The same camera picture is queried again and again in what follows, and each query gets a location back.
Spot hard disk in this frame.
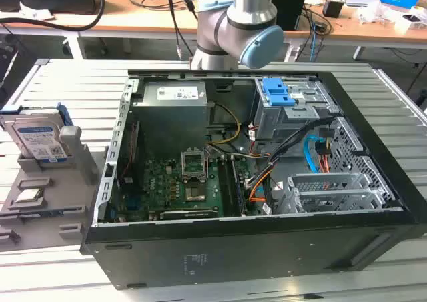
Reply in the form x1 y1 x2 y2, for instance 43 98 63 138
0 103 73 165

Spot metal disk bay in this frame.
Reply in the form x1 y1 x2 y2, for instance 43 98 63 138
276 172 395 215

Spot metal socket cover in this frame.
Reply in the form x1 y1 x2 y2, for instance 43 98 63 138
180 147 209 182

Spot black RAM slot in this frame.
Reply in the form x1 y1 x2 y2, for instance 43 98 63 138
231 157 250 216
218 157 240 216

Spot grey power supply unit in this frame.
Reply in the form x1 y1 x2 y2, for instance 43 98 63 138
132 81 210 150

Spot CPU socket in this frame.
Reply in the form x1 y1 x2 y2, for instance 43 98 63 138
184 181 208 203

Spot grey metal drive cage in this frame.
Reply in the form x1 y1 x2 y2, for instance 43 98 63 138
252 77 338 150

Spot green motherboard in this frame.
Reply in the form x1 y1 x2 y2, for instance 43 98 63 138
109 155 248 221

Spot blue plastic drive latch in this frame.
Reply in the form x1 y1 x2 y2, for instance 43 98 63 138
262 77 296 106

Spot black open PC case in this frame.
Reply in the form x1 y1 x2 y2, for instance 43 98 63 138
79 69 427 291

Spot wooden desk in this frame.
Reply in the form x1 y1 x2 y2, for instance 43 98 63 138
0 0 427 42

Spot black box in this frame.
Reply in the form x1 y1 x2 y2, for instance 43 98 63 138
271 0 306 31

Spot small black cube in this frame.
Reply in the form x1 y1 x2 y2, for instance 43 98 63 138
322 0 345 18

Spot grey parts rack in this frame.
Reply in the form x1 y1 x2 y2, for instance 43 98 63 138
0 125 101 250

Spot silver CPU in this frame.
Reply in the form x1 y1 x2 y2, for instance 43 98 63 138
14 188 45 204

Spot yellow wires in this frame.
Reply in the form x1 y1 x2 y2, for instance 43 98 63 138
205 103 242 147

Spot orange wire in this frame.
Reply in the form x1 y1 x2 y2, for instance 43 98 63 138
248 173 268 203

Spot black wire bundle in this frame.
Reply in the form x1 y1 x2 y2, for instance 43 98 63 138
244 114 335 187

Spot blue wire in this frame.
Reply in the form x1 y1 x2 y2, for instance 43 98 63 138
304 135 326 175

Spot thin black cable with plug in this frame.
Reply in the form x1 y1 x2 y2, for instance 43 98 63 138
165 0 201 60

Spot thick black cable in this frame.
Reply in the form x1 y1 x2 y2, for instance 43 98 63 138
0 0 106 33

